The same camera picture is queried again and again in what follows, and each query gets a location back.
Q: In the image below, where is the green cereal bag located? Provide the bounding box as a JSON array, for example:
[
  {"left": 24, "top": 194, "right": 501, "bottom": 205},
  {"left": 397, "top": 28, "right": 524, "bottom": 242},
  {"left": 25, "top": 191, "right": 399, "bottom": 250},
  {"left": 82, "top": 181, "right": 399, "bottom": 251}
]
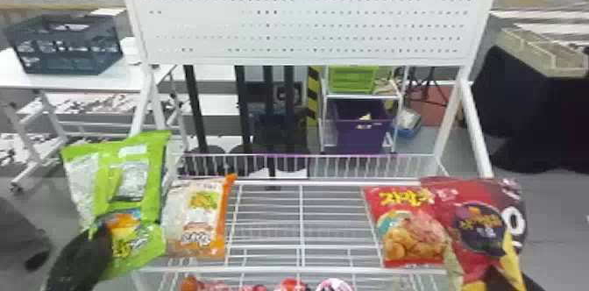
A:
[{"left": 60, "top": 130, "right": 173, "bottom": 281}]

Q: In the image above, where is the dark red snack packet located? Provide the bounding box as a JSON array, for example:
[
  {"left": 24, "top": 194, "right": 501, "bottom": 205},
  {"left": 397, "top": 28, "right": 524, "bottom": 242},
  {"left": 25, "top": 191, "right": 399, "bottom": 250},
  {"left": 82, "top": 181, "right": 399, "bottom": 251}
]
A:
[{"left": 420, "top": 175, "right": 529, "bottom": 291}]

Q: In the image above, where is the white shelf trolley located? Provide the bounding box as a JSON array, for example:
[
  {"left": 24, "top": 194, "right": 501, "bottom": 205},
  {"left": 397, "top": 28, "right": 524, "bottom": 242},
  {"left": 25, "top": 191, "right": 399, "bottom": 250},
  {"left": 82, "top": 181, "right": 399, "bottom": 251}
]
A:
[{"left": 318, "top": 65, "right": 411, "bottom": 154}]

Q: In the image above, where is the purple crate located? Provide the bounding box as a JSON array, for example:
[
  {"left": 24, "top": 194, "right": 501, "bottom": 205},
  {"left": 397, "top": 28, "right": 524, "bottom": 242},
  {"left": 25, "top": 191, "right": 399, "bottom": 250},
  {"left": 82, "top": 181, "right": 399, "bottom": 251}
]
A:
[{"left": 331, "top": 98, "right": 393, "bottom": 155}]

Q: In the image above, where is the green basket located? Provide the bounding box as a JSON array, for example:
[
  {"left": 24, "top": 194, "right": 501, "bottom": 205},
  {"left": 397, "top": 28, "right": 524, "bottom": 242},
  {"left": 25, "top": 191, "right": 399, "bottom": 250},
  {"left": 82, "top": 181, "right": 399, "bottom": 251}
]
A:
[{"left": 327, "top": 66, "right": 380, "bottom": 96}]

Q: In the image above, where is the blue basket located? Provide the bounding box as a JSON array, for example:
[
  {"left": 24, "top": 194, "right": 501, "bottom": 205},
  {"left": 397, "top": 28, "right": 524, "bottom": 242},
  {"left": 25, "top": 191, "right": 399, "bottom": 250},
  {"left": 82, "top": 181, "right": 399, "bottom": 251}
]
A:
[{"left": 392, "top": 108, "right": 423, "bottom": 140}]

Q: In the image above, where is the orange snack packet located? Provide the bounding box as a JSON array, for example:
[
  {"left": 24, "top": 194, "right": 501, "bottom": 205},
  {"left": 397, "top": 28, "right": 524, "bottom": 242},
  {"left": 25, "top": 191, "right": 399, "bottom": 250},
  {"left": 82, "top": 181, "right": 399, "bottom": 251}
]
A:
[{"left": 161, "top": 173, "right": 238, "bottom": 259}]

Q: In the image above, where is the red noodle cup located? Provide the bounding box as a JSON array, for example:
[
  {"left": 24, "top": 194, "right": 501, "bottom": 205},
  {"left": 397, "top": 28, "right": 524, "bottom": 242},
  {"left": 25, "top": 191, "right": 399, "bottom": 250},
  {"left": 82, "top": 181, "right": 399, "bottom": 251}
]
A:
[
  {"left": 273, "top": 278, "right": 309, "bottom": 291},
  {"left": 179, "top": 275, "right": 231, "bottom": 291}
]

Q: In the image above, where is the pink noodle cup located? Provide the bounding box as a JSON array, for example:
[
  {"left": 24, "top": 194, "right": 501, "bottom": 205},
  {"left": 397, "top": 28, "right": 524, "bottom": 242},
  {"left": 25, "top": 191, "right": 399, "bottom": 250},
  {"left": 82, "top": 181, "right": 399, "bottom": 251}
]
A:
[{"left": 314, "top": 278, "right": 356, "bottom": 291}]

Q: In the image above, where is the white side table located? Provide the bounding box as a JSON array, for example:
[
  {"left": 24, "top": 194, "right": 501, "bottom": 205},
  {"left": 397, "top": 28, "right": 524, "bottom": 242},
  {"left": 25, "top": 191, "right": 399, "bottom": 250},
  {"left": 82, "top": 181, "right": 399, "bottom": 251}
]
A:
[{"left": 0, "top": 36, "right": 186, "bottom": 194}]

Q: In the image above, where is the dark blue crate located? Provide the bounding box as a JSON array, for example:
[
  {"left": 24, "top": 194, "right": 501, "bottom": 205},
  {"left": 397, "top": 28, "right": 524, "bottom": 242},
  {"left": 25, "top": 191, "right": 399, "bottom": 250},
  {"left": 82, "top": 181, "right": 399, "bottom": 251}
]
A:
[{"left": 1, "top": 13, "right": 124, "bottom": 76}]

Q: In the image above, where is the striped post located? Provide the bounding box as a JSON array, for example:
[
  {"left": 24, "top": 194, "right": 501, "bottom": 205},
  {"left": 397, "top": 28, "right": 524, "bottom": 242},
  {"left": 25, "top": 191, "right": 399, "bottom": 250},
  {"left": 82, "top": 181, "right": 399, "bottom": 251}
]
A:
[{"left": 306, "top": 66, "right": 322, "bottom": 127}]

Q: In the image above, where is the white wire rack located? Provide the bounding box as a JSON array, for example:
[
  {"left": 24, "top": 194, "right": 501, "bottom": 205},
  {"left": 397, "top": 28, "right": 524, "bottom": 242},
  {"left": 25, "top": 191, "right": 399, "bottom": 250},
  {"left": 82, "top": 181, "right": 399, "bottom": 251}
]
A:
[{"left": 117, "top": 0, "right": 506, "bottom": 291}]

